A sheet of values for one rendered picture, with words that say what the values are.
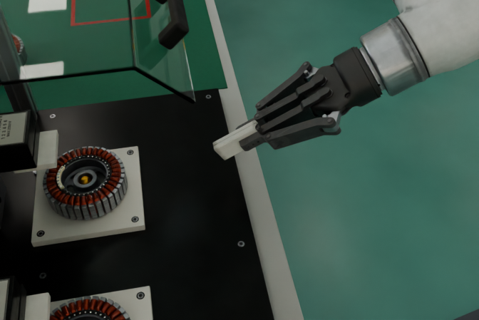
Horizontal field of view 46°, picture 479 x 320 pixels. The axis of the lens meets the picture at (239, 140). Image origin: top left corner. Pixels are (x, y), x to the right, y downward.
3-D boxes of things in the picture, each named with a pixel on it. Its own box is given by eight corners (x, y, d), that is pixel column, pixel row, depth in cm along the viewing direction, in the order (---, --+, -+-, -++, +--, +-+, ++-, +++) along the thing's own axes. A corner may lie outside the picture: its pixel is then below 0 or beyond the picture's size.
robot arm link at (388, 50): (408, 48, 78) (369, 70, 80) (388, 3, 72) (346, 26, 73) (435, 91, 72) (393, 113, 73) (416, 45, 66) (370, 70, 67)
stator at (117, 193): (126, 156, 85) (122, 139, 82) (130, 215, 77) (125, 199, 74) (50, 166, 83) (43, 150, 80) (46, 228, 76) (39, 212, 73)
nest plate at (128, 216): (138, 150, 87) (137, 145, 86) (145, 230, 77) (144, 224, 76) (39, 164, 85) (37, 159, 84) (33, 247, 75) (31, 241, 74)
